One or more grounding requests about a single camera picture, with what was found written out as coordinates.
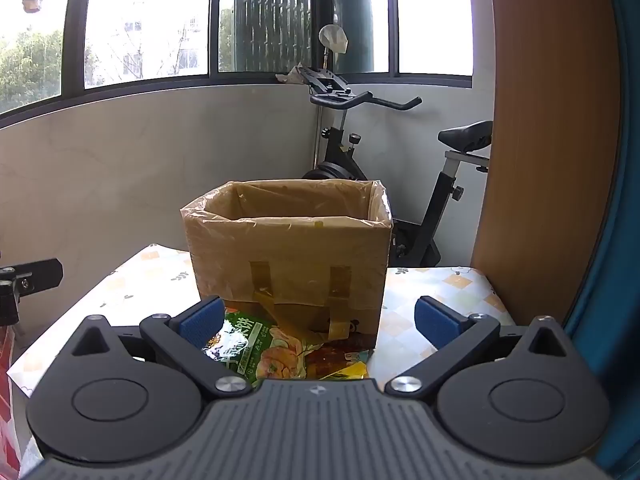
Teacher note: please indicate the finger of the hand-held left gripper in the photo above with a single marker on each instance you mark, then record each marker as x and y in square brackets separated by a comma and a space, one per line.
[42, 276]

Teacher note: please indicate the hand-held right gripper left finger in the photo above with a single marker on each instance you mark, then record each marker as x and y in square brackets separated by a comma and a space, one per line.
[200, 321]

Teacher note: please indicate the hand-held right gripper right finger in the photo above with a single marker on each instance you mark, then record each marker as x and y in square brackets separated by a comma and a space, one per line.
[436, 324]

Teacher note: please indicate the green snack packet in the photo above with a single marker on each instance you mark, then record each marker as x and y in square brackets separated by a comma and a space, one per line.
[260, 355]

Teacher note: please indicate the taped cardboard box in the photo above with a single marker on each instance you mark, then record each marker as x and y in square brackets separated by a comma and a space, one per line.
[290, 260]

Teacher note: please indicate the floral checked tablecloth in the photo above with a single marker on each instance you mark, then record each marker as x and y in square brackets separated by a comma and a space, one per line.
[125, 285]

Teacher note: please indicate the black exercise bike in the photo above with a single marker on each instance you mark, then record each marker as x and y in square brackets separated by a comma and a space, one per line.
[435, 220]

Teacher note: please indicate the red patterned bag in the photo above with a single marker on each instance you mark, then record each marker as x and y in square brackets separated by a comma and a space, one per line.
[7, 410]

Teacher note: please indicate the yellow brown snack packet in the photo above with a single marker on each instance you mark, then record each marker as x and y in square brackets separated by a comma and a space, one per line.
[336, 366]

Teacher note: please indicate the wooden panel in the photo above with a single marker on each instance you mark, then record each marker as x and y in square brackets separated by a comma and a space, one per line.
[550, 135]

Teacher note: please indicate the blue curtain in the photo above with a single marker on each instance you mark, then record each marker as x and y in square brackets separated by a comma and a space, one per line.
[625, 210]

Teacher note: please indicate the crumpled white cloth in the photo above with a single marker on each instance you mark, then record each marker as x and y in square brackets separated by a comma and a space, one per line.
[291, 76]

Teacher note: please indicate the white plastic bag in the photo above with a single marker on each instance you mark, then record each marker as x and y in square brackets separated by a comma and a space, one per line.
[334, 37]

